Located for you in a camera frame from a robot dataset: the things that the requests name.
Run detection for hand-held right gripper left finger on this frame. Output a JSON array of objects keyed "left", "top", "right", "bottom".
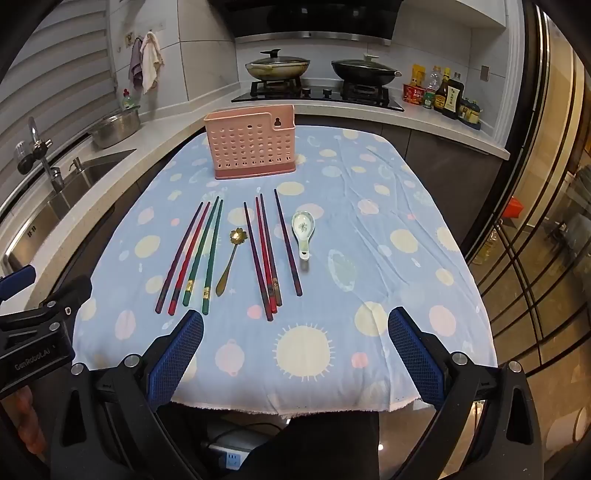
[{"left": 50, "top": 309, "right": 205, "bottom": 480}]

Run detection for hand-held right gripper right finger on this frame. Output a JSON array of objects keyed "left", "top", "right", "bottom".
[{"left": 388, "top": 307, "right": 543, "bottom": 480}]

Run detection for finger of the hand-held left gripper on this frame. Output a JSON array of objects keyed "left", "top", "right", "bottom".
[
  {"left": 0, "top": 275, "right": 93, "bottom": 344},
  {"left": 0, "top": 264, "right": 37, "bottom": 303}
]

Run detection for red chopstick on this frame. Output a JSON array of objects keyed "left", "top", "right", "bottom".
[
  {"left": 168, "top": 201, "right": 211, "bottom": 316},
  {"left": 255, "top": 197, "right": 278, "bottom": 315}
]

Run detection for purple chopstick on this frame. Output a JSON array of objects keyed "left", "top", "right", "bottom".
[
  {"left": 274, "top": 188, "right": 303, "bottom": 297},
  {"left": 156, "top": 201, "right": 204, "bottom": 315}
]

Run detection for green chopstick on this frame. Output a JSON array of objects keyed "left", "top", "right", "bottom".
[
  {"left": 202, "top": 200, "right": 224, "bottom": 316},
  {"left": 183, "top": 196, "right": 221, "bottom": 306}
]

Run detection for dark maroon chopstick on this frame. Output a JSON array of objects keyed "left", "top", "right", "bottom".
[
  {"left": 243, "top": 202, "right": 274, "bottom": 322},
  {"left": 259, "top": 193, "right": 283, "bottom": 307}
]

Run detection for white ceramic spoon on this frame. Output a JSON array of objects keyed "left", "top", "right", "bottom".
[{"left": 292, "top": 211, "right": 313, "bottom": 261}]

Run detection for pink perforated utensil holder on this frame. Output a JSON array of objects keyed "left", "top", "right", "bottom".
[{"left": 204, "top": 104, "right": 296, "bottom": 180}]

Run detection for person's left hand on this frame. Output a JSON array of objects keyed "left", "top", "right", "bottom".
[{"left": 0, "top": 385, "right": 47, "bottom": 455}]

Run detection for steel sink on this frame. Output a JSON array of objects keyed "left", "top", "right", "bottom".
[{"left": 0, "top": 148, "right": 139, "bottom": 278}]

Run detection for blue dotted tablecloth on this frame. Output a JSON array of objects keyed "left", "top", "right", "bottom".
[{"left": 71, "top": 124, "right": 498, "bottom": 414}]

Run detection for white power strip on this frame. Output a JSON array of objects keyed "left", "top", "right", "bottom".
[{"left": 203, "top": 440, "right": 259, "bottom": 472}]

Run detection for black brush on faucet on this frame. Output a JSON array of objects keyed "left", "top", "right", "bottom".
[{"left": 16, "top": 141, "right": 47, "bottom": 175}]

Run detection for chrome faucet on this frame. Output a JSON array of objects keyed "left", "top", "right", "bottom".
[{"left": 28, "top": 116, "right": 65, "bottom": 195}]

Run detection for person's dark trousers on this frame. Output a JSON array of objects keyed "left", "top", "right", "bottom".
[{"left": 231, "top": 408, "right": 382, "bottom": 480}]

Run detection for gold flower spoon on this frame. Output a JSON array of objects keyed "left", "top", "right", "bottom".
[{"left": 215, "top": 227, "right": 247, "bottom": 296}]

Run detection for steel basin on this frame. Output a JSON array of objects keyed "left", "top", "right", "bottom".
[{"left": 89, "top": 105, "right": 141, "bottom": 149}]

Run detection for glass sliding door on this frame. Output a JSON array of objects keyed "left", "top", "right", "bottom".
[{"left": 466, "top": 0, "right": 591, "bottom": 480}]

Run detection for grey window blind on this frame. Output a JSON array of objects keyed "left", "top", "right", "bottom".
[{"left": 0, "top": 0, "right": 121, "bottom": 148}]

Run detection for purple hanging towel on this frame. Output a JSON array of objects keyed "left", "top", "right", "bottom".
[{"left": 128, "top": 38, "right": 145, "bottom": 88}]

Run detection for white hanging towel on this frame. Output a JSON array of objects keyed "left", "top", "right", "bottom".
[{"left": 140, "top": 31, "right": 164, "bottom": 94}]

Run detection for small jars on blue tray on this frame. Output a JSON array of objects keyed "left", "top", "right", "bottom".
[{"left": 459, "top": 98, "right": 482, "bottom": 130}]

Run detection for large dark sauce bottle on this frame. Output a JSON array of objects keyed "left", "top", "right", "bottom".
[{"left": 445, "top": 78, "right": 465, "bottom": 120}]

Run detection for brown sauce bottle yellow cap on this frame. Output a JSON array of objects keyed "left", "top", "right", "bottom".
[{"left": 434, "top": 68, "right": 453, "bottom": 112}]

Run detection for black gas stove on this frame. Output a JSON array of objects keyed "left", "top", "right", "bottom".
[{"left": 231, "top": 78, "right": 405, "bottom": 112}]

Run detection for black wok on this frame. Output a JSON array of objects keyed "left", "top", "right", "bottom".
[{"left": 331, "top": 62, "right": 402, "bottom": 88}]

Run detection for beige wok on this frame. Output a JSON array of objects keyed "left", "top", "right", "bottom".
[{"left": 245, "top": 59, "right": 311, "bottom": 80}]

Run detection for glass lid with pale knob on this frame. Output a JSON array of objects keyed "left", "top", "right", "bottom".
[{"left": 332, "top": 54, "right": 398, "bottom": 71}]

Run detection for glass lid with black knob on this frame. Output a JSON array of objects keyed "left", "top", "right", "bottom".
[{"left": 246, "top": 48, "right": 309, "bottom": 68}]

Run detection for black range hood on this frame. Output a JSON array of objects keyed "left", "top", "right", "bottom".
[{"left": 210, "top": 0, "right": 402, "bottom": 46}]

